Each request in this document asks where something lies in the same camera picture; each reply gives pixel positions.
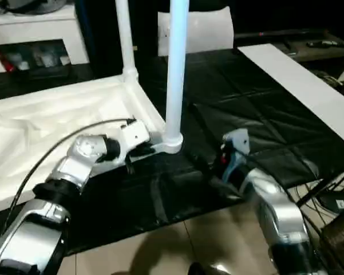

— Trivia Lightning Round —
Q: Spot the black work mat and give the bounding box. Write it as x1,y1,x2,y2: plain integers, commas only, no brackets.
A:
0,47,344,256

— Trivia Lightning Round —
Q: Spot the black tripod leg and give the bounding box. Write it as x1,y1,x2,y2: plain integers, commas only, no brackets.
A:
296,174,344,206

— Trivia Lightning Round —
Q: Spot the white flat board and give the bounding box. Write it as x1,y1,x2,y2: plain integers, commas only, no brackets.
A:
236,42,344,146

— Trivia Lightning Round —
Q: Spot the black power adapter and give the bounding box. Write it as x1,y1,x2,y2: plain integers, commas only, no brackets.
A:
317,194,344,214

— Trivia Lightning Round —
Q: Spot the black tall cabinet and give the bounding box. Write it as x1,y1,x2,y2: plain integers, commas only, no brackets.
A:
75,0,161,80

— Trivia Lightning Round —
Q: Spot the black bar red light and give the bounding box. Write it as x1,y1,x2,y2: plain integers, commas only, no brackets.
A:
234,29,327,38

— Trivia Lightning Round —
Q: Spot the brown woven basket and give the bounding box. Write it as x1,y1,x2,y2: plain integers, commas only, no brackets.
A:
321,213,344,275

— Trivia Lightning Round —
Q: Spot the red bottle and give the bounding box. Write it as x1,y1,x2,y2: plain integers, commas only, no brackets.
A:
2,53,15,72

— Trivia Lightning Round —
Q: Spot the white glass-door cabinet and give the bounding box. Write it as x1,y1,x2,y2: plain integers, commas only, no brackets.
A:
0,13,92,76

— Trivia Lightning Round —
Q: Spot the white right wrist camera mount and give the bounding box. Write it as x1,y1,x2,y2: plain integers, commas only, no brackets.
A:
221,128,252,184

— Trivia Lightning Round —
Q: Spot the grey bag black handle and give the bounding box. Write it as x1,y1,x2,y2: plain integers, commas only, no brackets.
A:
5,0,66,14

